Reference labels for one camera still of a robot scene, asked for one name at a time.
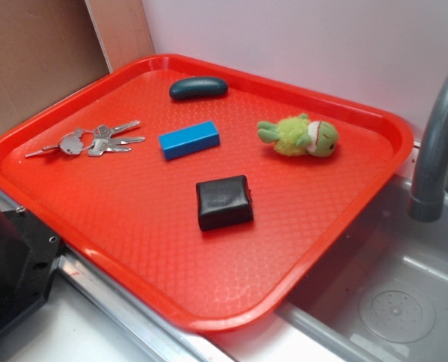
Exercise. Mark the grey toy faucet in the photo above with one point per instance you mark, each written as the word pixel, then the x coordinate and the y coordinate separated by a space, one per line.
pixel 430 178

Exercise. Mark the grey plastic sink basin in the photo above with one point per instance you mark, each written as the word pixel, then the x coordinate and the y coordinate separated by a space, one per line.
pixel 380 293

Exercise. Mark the dark green plastic pickle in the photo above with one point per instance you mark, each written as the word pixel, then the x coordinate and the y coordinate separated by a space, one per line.
pixel 195 87

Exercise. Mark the red plastic tray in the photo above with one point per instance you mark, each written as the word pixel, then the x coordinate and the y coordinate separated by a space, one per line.
pixel 134 215

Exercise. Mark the black wrapped square block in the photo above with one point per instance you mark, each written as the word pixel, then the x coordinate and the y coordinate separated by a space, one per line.
pixel 224 202

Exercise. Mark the brown cardboard panel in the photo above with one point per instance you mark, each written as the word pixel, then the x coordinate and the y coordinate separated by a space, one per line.
pixel 51 49

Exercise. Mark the green plush toy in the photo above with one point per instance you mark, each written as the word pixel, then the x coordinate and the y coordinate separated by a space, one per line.
pixel 298 136

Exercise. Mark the blue rectangular block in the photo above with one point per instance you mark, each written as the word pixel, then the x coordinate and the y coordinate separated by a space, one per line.
pixel 188 140

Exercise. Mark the silver key bunch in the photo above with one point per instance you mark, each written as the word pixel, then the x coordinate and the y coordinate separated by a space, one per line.
pixel 94 142

